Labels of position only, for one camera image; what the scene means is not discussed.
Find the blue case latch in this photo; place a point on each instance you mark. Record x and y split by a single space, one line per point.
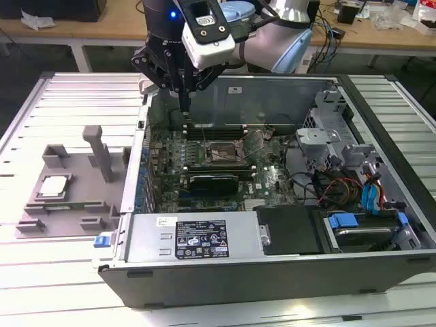
102 240

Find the grey parts rack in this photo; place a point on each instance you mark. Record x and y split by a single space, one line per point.
85 190

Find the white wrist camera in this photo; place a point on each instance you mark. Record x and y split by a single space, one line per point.
211 51

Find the silver chipset heatsink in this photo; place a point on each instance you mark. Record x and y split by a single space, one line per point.
255 204

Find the silver metal drive cage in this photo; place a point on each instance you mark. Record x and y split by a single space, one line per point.
316 136

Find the CPU socket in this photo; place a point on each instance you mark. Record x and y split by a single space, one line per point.
223 152

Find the black plastic drive cover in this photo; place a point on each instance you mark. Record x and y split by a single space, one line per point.
289 231

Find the metal expansion slot panel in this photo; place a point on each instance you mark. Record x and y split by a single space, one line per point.
141 190

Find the wooden desk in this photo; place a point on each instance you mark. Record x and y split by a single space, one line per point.
102 25

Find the silver CPU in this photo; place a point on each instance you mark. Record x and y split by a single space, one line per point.
54 186

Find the black graphics card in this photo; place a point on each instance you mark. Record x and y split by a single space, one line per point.
213 184

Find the small black flat device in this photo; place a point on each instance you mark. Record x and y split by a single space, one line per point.
339 32

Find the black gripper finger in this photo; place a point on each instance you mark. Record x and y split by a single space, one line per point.
153 68
209 76

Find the green motherboard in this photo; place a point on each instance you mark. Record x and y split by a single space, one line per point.
272 177

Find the crumpled white paper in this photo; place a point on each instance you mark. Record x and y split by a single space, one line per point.
35 21

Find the white and red bag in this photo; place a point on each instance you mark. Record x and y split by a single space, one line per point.
424 20

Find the small black block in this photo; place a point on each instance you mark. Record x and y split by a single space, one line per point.
349 15

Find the grey case corner latch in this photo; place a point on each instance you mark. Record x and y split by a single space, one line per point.
145 86

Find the grey power supply unit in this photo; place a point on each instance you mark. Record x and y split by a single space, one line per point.
150 238

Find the hard disk in blue carrier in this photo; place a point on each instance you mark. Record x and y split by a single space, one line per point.
361 235

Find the black PC case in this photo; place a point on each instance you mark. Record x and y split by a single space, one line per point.
238 282

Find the clear plastic bags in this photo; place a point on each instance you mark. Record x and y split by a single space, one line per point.
391 17

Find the black box on desk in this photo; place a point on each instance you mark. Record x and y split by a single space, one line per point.
51 8

